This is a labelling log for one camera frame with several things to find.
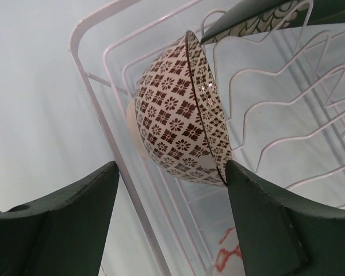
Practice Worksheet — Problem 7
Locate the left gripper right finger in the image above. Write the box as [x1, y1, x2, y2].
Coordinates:
[225, 160, 345, 275]

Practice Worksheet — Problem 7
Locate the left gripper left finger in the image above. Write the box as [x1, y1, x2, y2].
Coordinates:
[0, 161, 120, 275]

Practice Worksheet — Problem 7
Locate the red patterned white bowl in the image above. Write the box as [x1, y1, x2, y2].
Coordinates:
[205, 227, 246, 276]

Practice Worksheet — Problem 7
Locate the white wire dish rack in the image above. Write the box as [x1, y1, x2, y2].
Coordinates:
[69, 1, 345, 275]

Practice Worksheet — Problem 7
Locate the brown patterned bowl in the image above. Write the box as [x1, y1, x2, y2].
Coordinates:
[135, 30, 232, 187]

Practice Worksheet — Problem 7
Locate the square black floral plate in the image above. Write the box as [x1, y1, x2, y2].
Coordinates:
[201, 0, 345, 45]

